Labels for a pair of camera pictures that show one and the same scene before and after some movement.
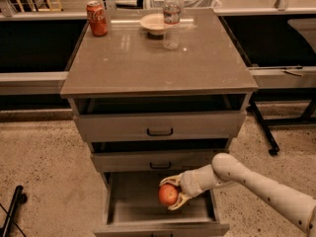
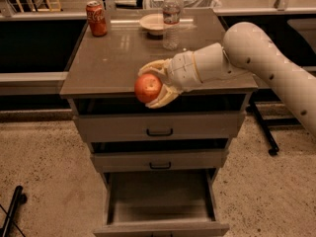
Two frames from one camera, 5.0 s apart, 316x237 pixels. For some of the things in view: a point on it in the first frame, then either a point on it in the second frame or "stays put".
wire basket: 200,1 stays put
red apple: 168,194 -> 147,87
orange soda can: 97,17 stays put
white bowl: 153,25 stays put
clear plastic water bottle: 172,13 stays put
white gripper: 192,184 -> 182,71
